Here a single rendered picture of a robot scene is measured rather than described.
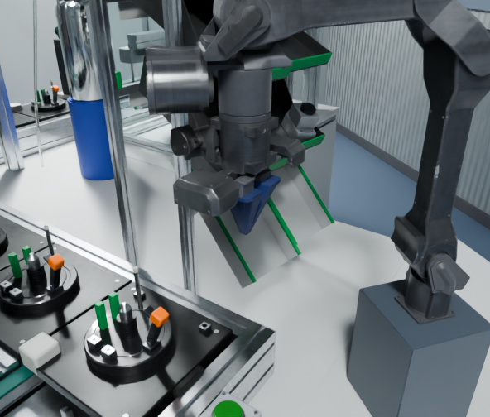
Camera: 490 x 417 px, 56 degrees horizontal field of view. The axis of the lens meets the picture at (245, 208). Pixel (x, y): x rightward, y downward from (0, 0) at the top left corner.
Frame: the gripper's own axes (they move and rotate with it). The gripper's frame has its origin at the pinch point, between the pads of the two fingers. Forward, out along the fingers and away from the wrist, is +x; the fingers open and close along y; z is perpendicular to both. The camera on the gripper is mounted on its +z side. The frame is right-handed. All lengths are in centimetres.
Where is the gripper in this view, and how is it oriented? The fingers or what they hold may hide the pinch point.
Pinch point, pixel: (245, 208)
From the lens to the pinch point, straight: 55.8
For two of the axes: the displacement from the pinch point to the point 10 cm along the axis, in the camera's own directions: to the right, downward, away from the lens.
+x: 0.0, 8.8, 4.7
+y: -5.7, 3.8, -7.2
